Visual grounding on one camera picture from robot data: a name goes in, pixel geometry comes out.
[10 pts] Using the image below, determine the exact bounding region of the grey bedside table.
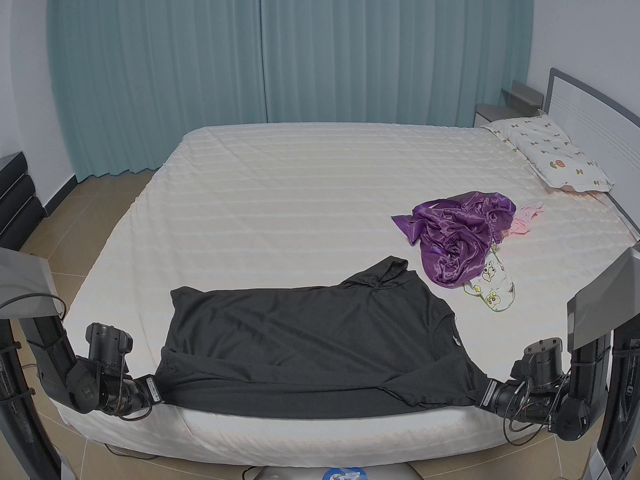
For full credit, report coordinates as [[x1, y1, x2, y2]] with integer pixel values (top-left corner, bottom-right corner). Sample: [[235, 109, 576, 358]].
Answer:
[[475, 80, 545, 128]]

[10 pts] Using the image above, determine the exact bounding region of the black chest of drawers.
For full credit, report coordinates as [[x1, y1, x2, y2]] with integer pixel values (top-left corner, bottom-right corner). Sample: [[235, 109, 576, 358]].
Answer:
[[0, 151, 45, 254]]

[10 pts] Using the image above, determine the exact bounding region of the blue-green curtain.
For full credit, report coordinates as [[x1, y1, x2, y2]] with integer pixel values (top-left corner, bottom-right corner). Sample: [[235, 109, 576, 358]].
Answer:
[[47, 0, 266, 176], [259, 0, 533, 129]]

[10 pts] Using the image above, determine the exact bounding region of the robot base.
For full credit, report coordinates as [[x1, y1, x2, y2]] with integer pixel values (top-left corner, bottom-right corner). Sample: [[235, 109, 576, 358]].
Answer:
[[262, 463, 418, 480]]

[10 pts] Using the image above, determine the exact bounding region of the bed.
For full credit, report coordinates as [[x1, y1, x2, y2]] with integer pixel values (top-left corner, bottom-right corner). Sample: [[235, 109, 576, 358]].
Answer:
[[47, 68, 640, 461]]

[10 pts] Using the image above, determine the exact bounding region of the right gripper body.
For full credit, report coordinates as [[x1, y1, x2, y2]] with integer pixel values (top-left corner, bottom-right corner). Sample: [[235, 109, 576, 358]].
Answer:
[[477, 379, 523, 414]]

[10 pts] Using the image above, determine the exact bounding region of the pink garment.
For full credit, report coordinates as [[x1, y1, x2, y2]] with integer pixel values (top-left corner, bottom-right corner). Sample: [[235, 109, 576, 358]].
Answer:
[[502, 204, 546, 239]]

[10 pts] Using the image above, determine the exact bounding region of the white printed garment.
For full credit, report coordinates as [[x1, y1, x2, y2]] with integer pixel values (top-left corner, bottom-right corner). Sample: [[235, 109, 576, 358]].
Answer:
[[462, 248, 516, 313]]

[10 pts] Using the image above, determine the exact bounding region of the white printed pillow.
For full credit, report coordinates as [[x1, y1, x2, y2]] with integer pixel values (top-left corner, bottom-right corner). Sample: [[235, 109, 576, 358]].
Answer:
[[482, 115, 616, 194]]

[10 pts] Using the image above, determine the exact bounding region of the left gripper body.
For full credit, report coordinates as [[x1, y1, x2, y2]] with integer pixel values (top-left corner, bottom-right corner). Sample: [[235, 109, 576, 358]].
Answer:
[[130, 375, 165, 411]]

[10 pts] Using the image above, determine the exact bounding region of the purple garment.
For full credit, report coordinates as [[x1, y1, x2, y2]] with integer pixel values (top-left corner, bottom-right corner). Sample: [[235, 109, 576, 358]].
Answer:
[[391, 192, 517, 289]]

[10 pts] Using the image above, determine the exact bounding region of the black T-shirt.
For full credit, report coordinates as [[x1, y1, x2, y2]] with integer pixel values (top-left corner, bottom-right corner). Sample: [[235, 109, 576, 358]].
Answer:
[[155, 255, 493, 419]]

